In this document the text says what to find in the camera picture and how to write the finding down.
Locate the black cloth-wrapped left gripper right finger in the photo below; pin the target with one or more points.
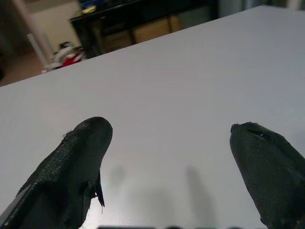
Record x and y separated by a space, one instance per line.
269 171

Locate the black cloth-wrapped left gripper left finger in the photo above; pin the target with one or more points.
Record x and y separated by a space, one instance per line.
64 171

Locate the red and white bag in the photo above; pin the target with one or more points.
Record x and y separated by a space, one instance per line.
69 56

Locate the white pole stand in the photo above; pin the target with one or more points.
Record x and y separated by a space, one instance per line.
38 51

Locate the brown cardboard box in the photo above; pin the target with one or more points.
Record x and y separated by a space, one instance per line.
152 31
118 42

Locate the black shelf unit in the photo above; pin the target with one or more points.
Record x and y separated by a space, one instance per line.
133 21

